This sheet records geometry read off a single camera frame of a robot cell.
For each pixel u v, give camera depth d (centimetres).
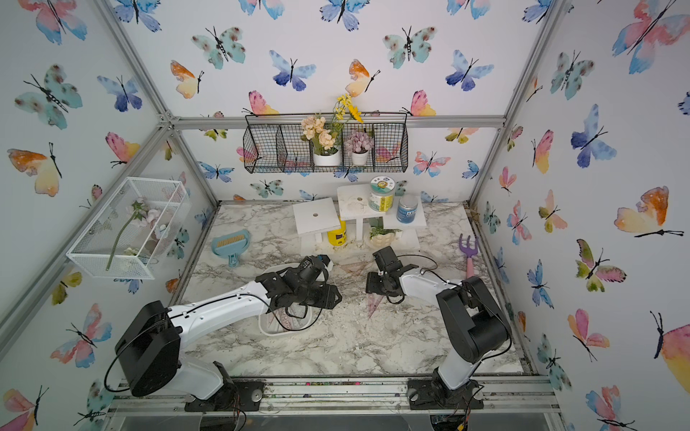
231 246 105
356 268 101
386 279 74
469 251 105
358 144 89
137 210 74
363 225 99
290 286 62
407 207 89
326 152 93
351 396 75
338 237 99
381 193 82
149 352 42
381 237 99
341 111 84
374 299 93
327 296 70
